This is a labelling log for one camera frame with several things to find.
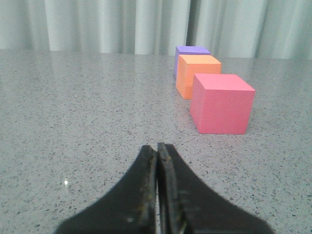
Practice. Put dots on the red foam cube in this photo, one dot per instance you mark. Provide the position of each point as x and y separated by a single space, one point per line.
221 103

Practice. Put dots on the purple foam cube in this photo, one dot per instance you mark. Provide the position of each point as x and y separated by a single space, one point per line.
188 50

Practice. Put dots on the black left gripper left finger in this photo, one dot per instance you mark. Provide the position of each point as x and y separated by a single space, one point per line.
128 208

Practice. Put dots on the orange foam cube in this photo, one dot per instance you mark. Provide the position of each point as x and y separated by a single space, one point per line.
188 65

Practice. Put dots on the pale green curtain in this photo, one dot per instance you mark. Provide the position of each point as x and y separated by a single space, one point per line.
277 29

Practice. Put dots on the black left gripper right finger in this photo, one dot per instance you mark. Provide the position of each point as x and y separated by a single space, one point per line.
189 206

